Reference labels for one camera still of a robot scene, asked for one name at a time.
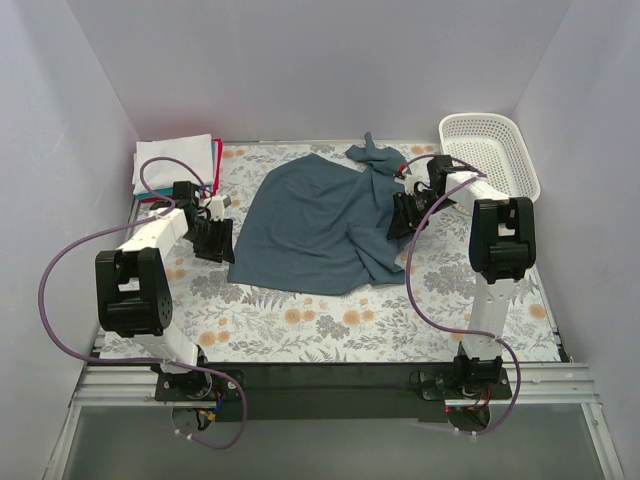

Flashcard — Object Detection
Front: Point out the blue grey t shirt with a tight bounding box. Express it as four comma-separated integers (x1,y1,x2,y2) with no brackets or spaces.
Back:
227,134,406,295

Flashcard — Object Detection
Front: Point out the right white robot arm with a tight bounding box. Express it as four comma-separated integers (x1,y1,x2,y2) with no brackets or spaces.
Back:
387,154,536,400

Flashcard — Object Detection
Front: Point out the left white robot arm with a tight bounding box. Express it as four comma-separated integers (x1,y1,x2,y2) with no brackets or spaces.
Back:
95,181,235,400

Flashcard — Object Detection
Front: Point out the teal folded t shirt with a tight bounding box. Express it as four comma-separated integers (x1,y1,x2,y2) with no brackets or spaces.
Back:
137,139,220,201

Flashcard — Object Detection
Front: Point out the white folded t shirt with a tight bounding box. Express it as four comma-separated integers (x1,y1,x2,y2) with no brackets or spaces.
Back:
132,133,215,196

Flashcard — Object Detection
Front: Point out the red folded t shirt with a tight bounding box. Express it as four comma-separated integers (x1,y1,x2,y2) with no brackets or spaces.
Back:
141,138,224,205

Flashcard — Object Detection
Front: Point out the white plastic basket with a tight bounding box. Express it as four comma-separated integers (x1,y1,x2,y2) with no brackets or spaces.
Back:
438,113,541,202

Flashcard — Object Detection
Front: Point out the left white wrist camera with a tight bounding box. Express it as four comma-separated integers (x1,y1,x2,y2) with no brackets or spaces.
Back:
203,195,231,221

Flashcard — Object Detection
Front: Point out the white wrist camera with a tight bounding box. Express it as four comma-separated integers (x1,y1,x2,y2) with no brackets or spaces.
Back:
203,195,231,221
394,164,430,196

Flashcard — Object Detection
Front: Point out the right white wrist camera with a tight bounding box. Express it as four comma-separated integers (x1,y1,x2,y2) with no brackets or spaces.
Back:
394,164,430,196

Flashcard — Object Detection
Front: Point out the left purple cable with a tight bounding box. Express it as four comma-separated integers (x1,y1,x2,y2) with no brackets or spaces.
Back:
37,156,250,450

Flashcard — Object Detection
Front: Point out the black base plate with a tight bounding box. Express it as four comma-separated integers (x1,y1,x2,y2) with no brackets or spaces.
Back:
154,363,516,423

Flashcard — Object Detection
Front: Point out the aluminium frame rail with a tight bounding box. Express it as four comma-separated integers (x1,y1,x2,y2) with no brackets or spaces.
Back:
73,362,601,406

